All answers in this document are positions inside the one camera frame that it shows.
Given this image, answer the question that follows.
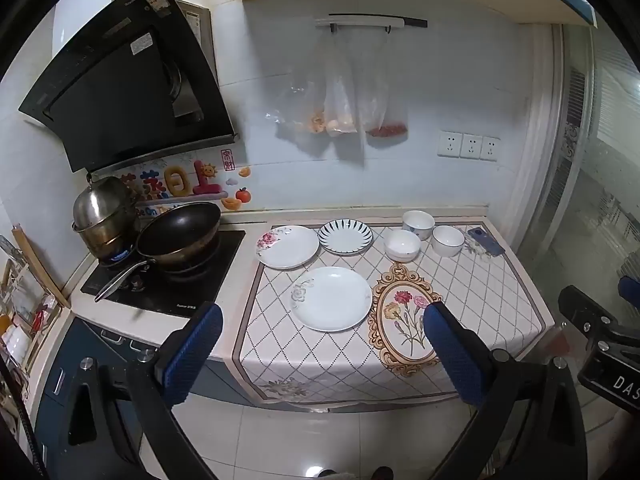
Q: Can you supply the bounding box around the clear plastic bag with garlic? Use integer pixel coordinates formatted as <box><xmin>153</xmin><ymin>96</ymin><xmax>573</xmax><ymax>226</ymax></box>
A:
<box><xmin>274</xmin><ymin>35</ymin><xmax>327</xmax><ymax>136</ymax></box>

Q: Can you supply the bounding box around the blue smartphone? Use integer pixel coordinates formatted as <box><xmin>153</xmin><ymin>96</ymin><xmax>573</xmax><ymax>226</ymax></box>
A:
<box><xmin>467</xmin><ymin>226</ymin><xmax>505</xmax><ymax>257</ymax></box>

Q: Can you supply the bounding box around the black range hood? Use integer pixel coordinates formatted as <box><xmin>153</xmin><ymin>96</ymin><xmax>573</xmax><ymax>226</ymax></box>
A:
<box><xmin>18</xmin><ymin>0</ymin><xmax>238</xmax><ymax>173</ymax></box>

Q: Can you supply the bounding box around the white bowl with blue flowers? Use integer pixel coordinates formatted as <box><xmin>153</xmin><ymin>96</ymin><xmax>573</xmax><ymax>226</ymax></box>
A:
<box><xmin>402</xmin><ymin>210</ymin><xmax>435</xmax><ymax>241</ymax></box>

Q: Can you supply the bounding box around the clear plastic bag with eggs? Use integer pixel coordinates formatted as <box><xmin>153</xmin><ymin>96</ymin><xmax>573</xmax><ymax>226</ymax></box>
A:
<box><xmin>322</xmin><ymin>30</ymin><xmax>359</xmax><ymax>137</ymax></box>

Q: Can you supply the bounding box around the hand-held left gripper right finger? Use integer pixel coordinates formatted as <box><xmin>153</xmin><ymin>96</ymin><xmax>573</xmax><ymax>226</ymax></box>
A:
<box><xmin>422</xmin><ymin>302</ymin><xmax>588</xmax><ymax>480</ymax></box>

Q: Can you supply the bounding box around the stainless steel steamer pot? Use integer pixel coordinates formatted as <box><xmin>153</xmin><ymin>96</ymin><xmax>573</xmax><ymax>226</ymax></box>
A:
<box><xmin>72</xmin><ymin>176</ymin><xmax>141</xmax><ymax>261</ymax></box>

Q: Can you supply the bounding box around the wall hook rail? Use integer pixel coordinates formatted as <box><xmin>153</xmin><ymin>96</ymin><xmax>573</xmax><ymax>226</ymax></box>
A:
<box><xmin>315</xmin><ymin>13</ymin><xmax>428</xmax><ymax>33</ymax></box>

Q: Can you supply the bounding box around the white plate with pink flowers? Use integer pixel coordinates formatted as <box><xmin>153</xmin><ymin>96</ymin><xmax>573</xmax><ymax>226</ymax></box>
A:
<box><xmin>256</xmin><ymin>225</ymin><xmax>320</xmax><ymax>269</ymax></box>

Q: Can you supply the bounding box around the white plate with grey flower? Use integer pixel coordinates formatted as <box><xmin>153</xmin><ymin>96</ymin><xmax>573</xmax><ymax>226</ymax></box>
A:
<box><xmin>291</xmin><ymin>266</ymin><xmax>373</xmax><ymax>332</ymax></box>

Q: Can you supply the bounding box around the colourful wall sticker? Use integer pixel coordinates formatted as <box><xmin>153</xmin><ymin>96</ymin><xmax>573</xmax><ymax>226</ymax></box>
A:
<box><xmin>117</xmin><ymin>147</ymin><xmax>251</xmax><ymax>211</ymax></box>

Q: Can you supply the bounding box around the clear plastic bag with red dates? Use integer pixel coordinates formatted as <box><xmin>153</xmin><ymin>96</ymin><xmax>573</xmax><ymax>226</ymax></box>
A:
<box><xmin>357</xmin><ymin>30</ymin><xmax>408</xmax><ymax>140</ymax></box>

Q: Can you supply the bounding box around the storage rack with jars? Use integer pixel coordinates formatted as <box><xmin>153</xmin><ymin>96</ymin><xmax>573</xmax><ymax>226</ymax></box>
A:
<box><xmin>0</xmin><ymin>235</ymin><xmax>63</xmax><ymax>376</ymax></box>

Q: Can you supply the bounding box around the white bowl with thin rim line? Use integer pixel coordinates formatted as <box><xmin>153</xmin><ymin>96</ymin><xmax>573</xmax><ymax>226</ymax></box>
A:
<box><xmin>431</xmin><ymin>225</ymin><xmax>466</xmax><ymax>258</ymax></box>

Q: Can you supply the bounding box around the printed floral counter cloth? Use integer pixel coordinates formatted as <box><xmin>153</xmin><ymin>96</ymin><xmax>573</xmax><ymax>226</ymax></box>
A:
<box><xmin>231</xmin><ymin>220</ymin><xmax>556</xmax><ymax>406</ymax></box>

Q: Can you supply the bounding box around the black gas stove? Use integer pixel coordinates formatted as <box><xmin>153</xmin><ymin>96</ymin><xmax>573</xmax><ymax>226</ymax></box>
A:
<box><xmin>80</xmin><ymin>230</ymin><xmax>246</xmax><ymax>320</ymax></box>

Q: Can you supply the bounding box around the wooden cutting board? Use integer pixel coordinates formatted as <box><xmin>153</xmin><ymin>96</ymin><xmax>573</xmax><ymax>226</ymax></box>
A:
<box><xmin>12</xmin><ymin>225</ymin><xmax>71</xmax><ymax>308</ymax></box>

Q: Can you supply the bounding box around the white plate with blue stripes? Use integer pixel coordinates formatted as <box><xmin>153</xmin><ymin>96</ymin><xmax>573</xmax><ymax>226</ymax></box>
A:
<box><xmin>318</xmin><ymin>220</ymin><xmax>374</xmax><ymax>256</ymax></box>

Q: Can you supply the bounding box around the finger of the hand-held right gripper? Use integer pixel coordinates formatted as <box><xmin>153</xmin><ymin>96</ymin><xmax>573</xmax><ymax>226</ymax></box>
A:
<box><xmin>618</xmin><ymin>276</ymin><xmax>640</xmax><ymax>311</ymax></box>
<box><xmin>558</xmin><ymin>285</ymin><xmax>640</xmax><ymax>345</ymax></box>

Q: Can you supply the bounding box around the blue kitchen cabinet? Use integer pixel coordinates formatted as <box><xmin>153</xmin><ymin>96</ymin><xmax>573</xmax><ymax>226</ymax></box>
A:
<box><xmin>34</xmin><ymin>317</ymin><xmax>251</xmax><ymax>466</ymax></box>

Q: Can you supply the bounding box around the plain white bowl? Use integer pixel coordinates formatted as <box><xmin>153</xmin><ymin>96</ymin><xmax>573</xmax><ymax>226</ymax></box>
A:
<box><xmin>383</xmin><ymin>229</ymin><xmax>421</xmax><ymax>263</ymax></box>

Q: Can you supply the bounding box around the glass sliding door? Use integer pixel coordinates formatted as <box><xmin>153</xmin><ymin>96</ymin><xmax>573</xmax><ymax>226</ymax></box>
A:
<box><xmin>515</xmin><ymin>25</ymin><xmax>640</xmax><ymax>436</ymax></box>

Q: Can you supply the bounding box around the black wok with metal handle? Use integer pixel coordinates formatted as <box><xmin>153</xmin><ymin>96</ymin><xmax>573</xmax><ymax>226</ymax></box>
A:
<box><xmin>94</xmin><ymin>202</ymin><xmax>222</xmax><ymax>303</ymax></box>

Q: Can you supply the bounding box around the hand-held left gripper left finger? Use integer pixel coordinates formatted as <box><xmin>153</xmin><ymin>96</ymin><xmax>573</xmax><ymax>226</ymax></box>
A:
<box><xmin>47</xmin><ymin>302</ymin><xmax>223</xmax><ymax>480</ymax></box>

